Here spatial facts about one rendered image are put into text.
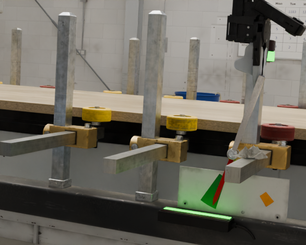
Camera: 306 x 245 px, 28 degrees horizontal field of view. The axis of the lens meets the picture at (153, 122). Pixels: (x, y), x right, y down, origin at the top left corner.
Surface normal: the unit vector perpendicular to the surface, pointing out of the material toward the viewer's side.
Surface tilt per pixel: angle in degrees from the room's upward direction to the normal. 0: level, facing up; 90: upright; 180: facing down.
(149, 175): 90
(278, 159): 90
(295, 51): 90
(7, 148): 90
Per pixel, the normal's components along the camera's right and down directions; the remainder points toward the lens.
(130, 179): -0.38, 0.07
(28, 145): 0.92, 0.09
